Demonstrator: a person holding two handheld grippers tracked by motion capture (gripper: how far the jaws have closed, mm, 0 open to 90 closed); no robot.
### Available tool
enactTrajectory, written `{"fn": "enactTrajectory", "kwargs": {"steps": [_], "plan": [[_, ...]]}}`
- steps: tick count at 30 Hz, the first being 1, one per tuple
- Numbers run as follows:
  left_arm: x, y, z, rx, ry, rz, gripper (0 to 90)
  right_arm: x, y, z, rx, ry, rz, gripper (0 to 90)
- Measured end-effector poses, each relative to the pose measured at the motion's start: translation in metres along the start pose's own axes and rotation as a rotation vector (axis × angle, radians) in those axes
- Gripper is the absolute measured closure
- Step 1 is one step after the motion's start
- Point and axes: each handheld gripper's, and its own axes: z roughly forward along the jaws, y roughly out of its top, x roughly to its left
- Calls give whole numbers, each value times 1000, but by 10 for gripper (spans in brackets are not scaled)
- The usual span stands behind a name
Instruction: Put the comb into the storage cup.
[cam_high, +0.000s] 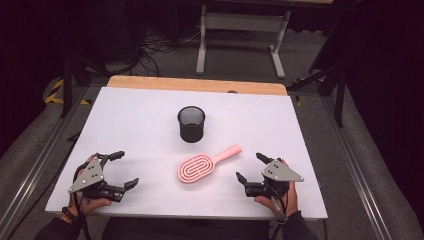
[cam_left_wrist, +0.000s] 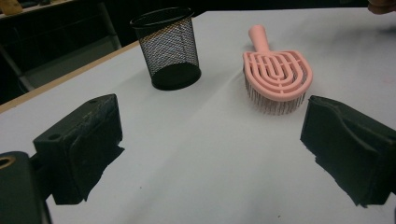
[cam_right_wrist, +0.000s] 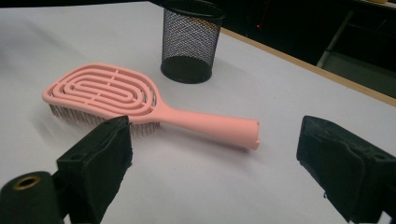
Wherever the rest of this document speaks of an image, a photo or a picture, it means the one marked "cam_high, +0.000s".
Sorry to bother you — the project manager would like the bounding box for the grey metal desk frame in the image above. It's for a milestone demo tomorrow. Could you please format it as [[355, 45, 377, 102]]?
[[195, 0, 335, 80]]

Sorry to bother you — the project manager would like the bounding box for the left hand-held gripper cable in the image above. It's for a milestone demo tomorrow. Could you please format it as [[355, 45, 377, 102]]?
[[72, 191, 94, 240]]

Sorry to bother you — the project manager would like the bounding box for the black metal stand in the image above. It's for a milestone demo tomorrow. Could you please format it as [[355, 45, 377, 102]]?
[[59, 54, 113, 119], [286, 61, 348, 128]]

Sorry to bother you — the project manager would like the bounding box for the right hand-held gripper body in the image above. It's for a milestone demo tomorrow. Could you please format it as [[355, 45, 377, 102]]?
[[244, 159, 305, 198]]

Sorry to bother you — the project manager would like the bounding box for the white table board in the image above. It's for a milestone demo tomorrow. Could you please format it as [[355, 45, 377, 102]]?
[[44, 86, 329, 221]]

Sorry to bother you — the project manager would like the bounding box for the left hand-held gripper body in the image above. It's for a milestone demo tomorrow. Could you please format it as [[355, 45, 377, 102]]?
[[68, 157, 127, 203]]

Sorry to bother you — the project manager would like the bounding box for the person's right hand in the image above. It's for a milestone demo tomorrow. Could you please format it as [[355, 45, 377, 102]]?
[[254, 159, 299, 218]]

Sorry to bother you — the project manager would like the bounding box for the pink hairbrush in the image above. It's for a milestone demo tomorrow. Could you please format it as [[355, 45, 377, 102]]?
[[177, 143, 243, 185]]

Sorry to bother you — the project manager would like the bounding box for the bundle of black floor cables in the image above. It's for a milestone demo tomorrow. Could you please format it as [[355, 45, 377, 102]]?
[[131, 26, 203, 78]]

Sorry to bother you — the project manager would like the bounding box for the dark beaded bracelet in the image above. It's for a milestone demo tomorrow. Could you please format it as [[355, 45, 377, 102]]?
[[61, 206, 80, 224]]

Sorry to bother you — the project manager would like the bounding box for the black mesh pen holder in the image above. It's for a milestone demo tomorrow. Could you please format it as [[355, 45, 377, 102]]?
[[177, 105, 207, 144]]

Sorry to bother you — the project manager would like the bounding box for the yellow black hazard tape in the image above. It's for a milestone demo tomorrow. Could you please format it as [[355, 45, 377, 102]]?
[[44, 78, 92, 106], [292, 77, 327, 108]]

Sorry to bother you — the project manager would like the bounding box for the right hand-held gripper cable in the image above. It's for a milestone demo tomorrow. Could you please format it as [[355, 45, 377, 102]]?
[[265, 182, 289, 240]]

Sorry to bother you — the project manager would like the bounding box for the wooden table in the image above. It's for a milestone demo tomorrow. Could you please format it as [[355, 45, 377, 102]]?
[[106, 75, 289, 97]]

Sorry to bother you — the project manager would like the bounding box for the person's lap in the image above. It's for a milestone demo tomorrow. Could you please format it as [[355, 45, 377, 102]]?
[[101, 217, 272, 240]]

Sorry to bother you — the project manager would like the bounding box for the person's left hand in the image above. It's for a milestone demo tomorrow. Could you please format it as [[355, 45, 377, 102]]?
[[68, 153, 113, 217]]

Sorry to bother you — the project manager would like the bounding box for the aluminium floor rail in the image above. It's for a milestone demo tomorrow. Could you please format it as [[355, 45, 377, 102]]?
[[320, 96, 394, 240], [0, 86, 90, 232]]

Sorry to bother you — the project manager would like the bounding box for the hand-held gripper cable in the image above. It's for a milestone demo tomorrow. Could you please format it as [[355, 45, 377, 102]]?
[[265, 182, 289, 240], [72, 191, 94, 240]]

